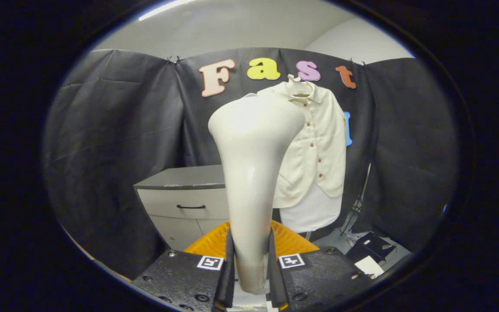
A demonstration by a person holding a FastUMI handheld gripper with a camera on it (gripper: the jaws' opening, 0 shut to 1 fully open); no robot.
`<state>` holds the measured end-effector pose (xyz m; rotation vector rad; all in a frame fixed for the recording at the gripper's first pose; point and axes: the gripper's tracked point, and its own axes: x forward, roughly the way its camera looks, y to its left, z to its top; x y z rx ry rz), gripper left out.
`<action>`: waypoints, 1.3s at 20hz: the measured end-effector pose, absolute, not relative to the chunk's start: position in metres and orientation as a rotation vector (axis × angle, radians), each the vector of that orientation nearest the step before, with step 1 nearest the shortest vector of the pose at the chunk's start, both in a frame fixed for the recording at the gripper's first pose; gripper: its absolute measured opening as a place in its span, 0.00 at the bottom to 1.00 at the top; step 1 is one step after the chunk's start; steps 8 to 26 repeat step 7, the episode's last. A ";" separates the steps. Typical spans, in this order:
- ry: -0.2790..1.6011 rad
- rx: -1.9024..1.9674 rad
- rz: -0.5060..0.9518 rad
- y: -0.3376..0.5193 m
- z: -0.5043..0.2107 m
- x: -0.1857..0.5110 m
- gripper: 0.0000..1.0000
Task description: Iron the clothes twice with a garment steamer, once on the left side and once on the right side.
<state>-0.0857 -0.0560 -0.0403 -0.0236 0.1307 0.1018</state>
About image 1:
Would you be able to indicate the white clothes hanger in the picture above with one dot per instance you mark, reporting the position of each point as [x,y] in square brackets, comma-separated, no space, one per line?
[299,86]

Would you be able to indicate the black box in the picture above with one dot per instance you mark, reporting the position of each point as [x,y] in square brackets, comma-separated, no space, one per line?
[373,246]

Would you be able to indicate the black backdrop cloth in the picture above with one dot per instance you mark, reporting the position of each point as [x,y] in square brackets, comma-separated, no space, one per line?
[115,138]

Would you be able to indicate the cream button-up shirt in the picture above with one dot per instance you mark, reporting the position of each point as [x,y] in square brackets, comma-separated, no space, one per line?
[324,138]

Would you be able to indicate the grey cabinet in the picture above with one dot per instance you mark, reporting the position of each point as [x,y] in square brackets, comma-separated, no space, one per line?
[180,177]

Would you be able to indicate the white garment steamer head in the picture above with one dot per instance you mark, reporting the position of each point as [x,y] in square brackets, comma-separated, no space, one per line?
[249,173]

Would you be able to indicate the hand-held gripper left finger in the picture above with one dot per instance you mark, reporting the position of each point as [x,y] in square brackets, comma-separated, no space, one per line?
[184,279]

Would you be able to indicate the black metal stand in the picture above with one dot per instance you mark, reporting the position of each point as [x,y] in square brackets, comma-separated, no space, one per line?
[354,212]

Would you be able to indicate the white paper sheet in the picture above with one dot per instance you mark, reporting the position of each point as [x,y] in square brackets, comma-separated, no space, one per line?
[369,267]

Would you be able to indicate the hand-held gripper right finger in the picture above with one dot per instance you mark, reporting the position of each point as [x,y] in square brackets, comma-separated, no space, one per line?
[319,277]

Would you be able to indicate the white ironing board panel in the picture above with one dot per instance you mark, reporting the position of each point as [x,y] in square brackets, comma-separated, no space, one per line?
[312,213]

